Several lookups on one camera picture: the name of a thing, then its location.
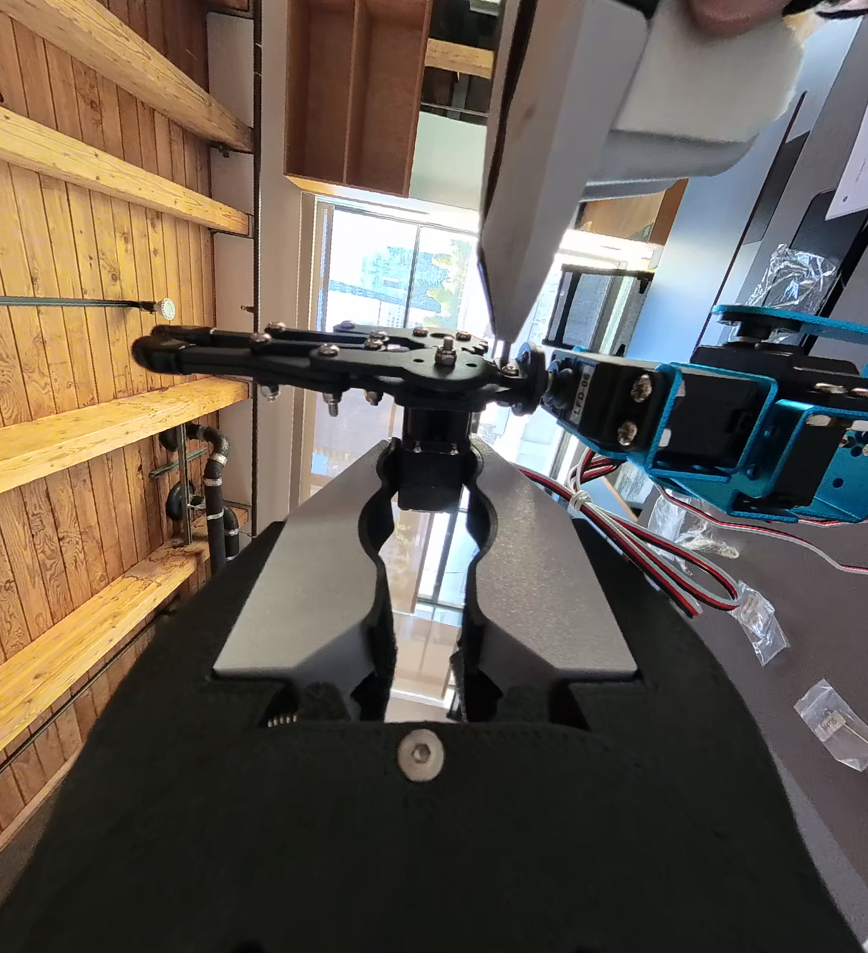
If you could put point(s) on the ceiling rod with round fixture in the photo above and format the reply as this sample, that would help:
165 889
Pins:
167 307

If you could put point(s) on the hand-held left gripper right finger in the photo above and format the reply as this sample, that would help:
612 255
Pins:
545 595

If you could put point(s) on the blue and black toy robot arm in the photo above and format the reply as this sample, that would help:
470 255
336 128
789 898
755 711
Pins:
612 402

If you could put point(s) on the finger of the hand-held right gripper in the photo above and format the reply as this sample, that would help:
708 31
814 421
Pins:
545 149

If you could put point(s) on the black insulated pipes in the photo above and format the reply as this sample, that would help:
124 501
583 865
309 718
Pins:
218 476

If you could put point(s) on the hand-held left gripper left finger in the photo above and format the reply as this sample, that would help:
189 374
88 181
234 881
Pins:
307 595

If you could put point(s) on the grey desk with slot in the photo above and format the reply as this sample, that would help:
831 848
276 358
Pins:
702 246

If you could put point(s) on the small clear plastic bag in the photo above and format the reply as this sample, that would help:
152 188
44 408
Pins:
843 729
765 633

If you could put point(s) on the black office chair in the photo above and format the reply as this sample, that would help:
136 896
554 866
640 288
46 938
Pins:
590 313

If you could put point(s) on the dark desk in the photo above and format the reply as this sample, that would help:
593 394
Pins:
865 856

